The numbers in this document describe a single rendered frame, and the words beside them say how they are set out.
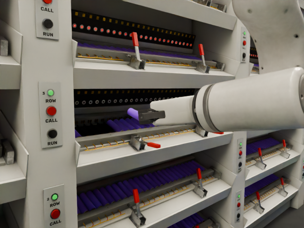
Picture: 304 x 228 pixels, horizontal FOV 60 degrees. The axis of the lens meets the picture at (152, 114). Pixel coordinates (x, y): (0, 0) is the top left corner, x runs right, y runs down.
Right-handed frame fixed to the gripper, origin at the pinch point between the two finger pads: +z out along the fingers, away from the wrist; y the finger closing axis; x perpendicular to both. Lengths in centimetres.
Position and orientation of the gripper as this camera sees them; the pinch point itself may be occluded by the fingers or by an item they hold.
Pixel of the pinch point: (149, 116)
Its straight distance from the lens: 58.2
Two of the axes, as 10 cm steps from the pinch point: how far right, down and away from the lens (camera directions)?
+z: -6.7, 0.9, 7.4
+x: 1.2, 9.9, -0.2
